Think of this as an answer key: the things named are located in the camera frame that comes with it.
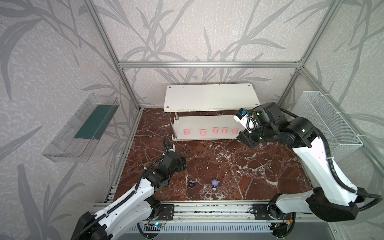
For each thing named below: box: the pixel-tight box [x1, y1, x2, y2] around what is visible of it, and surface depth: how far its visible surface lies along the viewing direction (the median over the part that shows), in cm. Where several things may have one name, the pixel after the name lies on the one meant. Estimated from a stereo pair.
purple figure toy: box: [210, 178, 221, 191], surface depth 82 cm
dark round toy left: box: [188, 180, 196, 189], surface depth 81 cm
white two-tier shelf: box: [163, 83, 261, 141], surface depth 85 cm
